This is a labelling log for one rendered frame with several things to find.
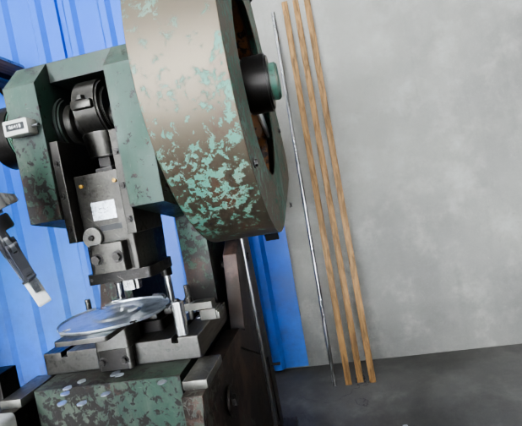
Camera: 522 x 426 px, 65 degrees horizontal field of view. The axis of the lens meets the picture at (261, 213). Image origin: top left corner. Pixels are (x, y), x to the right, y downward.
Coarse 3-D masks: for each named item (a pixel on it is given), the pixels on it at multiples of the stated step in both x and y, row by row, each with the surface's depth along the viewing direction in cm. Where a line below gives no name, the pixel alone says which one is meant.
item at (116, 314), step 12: (132, 300) 124; (144, 300) 121; (168, 300) 115; (84, 312) 118; (96, 312) 117; (108, 312) 111; (120, 312) 109; (132, 312) 107; (144, 312) 107; (156, 312) 103; (60, 324) 108; (72, 324) 108; (84, 324) 105; (96, 324) 103; (108, 324) 101; (120, 324) 99
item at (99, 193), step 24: (96, 192) 113; (120, 192) 112; (96, 216) 113; (120, 216) 112; (96, 240) 112; (120, 240) 112; (144, 240) 117; (96, 264) 110; (120, 264) 110; (144, 264) 115
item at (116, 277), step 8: (168, 256) 128; (152, 264) 116; (160, 264) 120; (168, 264) 125; (112, 272) 115; (120, 272) 114; (128, 272) 114; (136, 272) 114; (144, 272) 113; (152, 272) 114; (160, 272) 126; (168, 272) 126; (96, 280) 116; (104, 280) 115; (112, 280) 115; (120, 280) 115; (128, 280) 114
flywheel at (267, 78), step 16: (240, 16) 127; (240, 32) 131; (240, 48) 134; (240, 64) 107; (256, 64) 105; (272, 64) 108; (256, 80) 105; (272, 80) 107; (256, 96) 106; (272, 96) 108; (256, 112) 112; (256, 128) 141
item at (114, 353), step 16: (64, 336) 98; (80, 336) 95; (96, 336) 93; (112, 336) 94; (128, 336) 105; (96, 352) 106; (112, 352) 105; (128, 352) 105; (112, 368) 105; (128, 368) 105
